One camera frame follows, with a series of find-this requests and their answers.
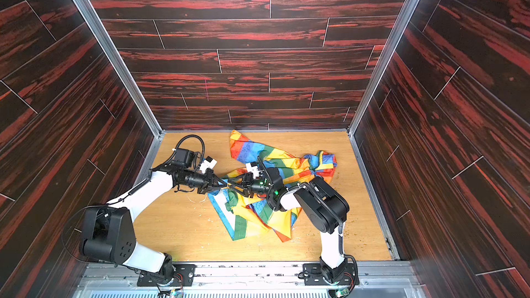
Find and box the aluminium corner post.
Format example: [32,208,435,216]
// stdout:
[349,0,420,141]
[73,0,163,139]

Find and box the left aluminium corner post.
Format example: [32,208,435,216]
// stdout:
[73,0,163,139]

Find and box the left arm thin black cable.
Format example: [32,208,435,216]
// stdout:
[61,134,206,264]

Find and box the aluminium front rail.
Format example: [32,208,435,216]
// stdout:
[73,262,428,297]

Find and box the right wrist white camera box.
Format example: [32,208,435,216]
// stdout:
[246,161,262,179]

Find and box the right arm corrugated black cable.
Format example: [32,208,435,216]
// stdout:
[255,156,360,297]

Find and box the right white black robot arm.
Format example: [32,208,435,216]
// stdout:
[228,167,349,284]

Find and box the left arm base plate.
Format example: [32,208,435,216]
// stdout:
[137,262,196,288]

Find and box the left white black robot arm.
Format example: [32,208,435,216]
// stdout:
[79,148,226,286]

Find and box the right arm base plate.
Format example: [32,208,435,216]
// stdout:
[298,261,360,286]

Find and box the right aluminium corner post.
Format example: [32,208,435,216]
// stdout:
[349,0,420,141]

